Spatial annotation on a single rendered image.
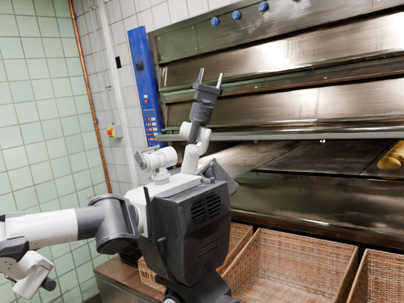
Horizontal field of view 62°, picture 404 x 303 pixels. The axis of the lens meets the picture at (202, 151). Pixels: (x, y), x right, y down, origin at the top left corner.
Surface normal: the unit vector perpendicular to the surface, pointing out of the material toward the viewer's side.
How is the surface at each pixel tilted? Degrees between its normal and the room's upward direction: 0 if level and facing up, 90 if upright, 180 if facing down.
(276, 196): 70
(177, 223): 90
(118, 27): 90
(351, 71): 90
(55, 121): 90
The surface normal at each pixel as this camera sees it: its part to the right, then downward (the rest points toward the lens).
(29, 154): 0.75, 0.01
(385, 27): -0.65, -0.11
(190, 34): -0.65, 0.24
